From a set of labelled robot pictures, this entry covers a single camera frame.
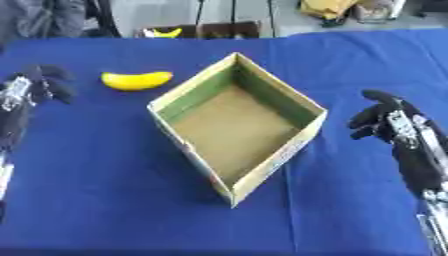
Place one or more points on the person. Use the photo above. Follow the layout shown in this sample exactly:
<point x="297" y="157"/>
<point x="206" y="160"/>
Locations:
<point x="44" y="18"/>

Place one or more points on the brown cardboard box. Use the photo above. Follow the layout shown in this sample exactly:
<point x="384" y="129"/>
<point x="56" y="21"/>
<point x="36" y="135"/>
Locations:
<point x="217" y="30"/>

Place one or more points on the black tripod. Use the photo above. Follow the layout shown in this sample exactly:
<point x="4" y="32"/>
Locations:
<point x="233" y="13"/>

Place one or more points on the yellow toy banana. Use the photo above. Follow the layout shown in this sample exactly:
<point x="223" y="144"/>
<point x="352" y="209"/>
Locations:
<point x="136" y="80"/>
<point x="163" y="33"/>

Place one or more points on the open tan cardboard box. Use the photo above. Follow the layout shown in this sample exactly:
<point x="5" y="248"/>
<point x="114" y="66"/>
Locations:
<point x="236" y="130"/>

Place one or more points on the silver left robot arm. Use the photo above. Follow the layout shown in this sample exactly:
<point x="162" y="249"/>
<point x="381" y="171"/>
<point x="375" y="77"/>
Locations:
<point x="4" y="176"/>

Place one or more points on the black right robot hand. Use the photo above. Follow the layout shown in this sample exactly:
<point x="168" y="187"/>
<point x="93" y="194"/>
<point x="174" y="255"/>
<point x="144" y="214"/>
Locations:
<point x="415" y="156"/>

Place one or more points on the yellow bag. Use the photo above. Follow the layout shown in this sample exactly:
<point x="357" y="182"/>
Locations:
<point x="329" y="10"/>

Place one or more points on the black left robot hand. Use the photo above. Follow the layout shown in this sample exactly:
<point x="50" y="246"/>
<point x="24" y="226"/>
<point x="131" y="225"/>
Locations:
<point x="14" y="113"/>

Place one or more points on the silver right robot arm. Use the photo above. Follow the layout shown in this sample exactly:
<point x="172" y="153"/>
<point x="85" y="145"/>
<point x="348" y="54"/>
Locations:
<point x="436" y="220"/>

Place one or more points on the tan bag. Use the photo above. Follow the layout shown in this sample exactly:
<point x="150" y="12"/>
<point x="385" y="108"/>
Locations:
<point x="373" y="11"/>

